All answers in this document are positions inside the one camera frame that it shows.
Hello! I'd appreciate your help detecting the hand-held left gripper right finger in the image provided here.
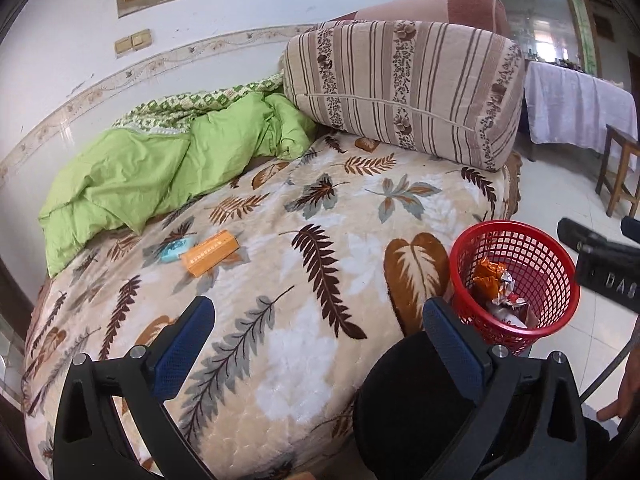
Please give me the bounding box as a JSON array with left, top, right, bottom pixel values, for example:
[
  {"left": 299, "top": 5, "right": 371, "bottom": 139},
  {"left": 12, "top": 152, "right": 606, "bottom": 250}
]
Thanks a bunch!
[{"left": 422, "top": 297, "right": 588, "bottom": 480}]

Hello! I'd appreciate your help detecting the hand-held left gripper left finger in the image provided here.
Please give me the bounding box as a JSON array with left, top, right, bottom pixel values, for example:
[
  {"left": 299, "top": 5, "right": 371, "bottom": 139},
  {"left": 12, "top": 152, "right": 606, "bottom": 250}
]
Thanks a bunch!
[{"left": 52, "top": 296, "right": 216, "bottom": 480}]

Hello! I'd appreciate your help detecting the red mesh basket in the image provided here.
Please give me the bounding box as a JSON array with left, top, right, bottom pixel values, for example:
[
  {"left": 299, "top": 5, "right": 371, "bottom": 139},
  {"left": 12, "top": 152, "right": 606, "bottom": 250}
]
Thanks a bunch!
[{"left": 449, "top": 220, "right": 581, "bottom": 356}]

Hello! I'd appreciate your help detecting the orange snack packet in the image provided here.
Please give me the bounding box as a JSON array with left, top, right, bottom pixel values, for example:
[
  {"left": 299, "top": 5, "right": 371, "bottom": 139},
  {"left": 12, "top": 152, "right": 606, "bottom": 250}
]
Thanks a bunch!
[{"left": 472, "top": 257, "right": 508, "bottom": 301}]

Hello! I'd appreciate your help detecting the foil wrapper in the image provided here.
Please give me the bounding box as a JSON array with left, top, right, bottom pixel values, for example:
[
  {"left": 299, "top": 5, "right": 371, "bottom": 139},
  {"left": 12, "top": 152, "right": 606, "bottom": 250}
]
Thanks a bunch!
[{"left": 490, "top": 262, "right": 526, "bottom": 311}]

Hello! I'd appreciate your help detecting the person's right hand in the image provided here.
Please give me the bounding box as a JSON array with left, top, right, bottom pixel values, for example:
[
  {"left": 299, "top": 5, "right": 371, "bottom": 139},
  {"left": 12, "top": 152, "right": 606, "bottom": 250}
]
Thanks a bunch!
[{"left": 597, "top": 317, "right": 640, "bottom": 423}]

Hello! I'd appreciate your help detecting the black plastic bag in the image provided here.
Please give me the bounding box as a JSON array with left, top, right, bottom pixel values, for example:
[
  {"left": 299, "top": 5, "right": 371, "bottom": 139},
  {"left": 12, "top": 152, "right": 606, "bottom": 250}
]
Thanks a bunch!
[{"left": 352, "top": 334, "right": 483, "bottom": 480}]

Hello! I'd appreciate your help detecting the wooden stool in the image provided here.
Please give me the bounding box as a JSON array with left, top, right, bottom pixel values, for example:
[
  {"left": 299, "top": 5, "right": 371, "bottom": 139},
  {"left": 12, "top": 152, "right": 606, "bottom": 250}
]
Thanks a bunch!
[{"left": 595, "top": 124, "right": 640, "bottom": 218}]

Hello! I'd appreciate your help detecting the teal small packet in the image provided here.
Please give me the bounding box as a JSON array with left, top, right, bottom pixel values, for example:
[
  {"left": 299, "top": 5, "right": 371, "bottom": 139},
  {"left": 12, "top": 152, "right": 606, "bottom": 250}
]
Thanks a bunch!
[{"left": 159, "top": 236, "right": 197, "bottom": 264}]

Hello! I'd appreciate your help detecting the orange cardboard box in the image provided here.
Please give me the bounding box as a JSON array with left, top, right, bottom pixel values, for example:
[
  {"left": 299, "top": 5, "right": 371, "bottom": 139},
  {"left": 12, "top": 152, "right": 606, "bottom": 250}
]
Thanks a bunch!
[{"left": 179, "top": 230, "right": 241, "bottom": 277}]

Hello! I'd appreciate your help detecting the beige leaf print blanket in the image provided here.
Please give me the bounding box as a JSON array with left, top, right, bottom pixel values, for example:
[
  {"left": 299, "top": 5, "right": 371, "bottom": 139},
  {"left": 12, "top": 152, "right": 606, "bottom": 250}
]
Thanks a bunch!
[{"left": 20, "top": 135, "right": 523, "bottom": 480}]

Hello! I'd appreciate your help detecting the table with white cloth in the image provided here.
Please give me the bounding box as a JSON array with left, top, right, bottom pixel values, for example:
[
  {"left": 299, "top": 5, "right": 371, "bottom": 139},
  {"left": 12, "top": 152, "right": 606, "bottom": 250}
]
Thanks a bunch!
[{"left": 522, "top": 60, "right": 636, "bottom": 153}]

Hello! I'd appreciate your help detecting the green duvet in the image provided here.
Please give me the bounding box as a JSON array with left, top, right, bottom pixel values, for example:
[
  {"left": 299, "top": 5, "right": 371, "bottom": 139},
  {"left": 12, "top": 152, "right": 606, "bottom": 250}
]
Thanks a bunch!
[{"left": 37, "top": 72, "right": 318, "bottom": 277}]

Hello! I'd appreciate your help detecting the green framed mirror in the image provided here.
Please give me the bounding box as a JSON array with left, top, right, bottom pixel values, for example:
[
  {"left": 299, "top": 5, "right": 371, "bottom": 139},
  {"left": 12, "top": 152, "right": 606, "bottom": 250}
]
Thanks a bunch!
[{"left": 447, "top": 0, "right": 598, "bottom": 76}]

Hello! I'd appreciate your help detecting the striped floral cushion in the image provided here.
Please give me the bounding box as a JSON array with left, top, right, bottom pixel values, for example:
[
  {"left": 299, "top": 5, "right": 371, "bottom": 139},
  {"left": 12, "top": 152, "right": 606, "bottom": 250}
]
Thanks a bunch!
[{"left": 281, "top": 19, "right": 526, "bottom": 173}]

